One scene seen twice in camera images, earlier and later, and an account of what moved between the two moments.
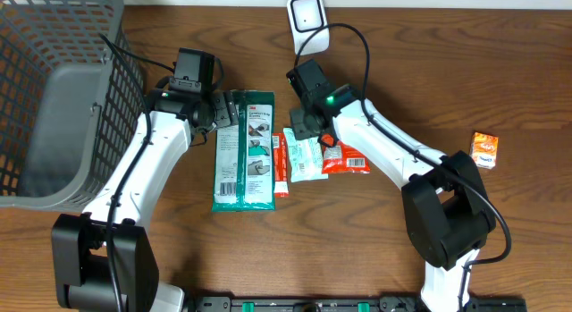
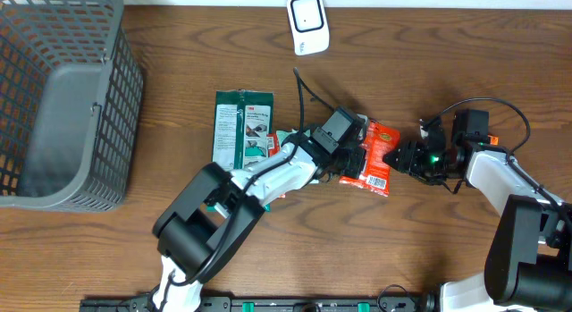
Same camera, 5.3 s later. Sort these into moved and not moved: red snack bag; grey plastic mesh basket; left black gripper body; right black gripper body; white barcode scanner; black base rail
Moved: left black gripper body; red snack bag; right black gripper body
Not moved: grey plastic mesh basket; black base rail; white barcode scanner
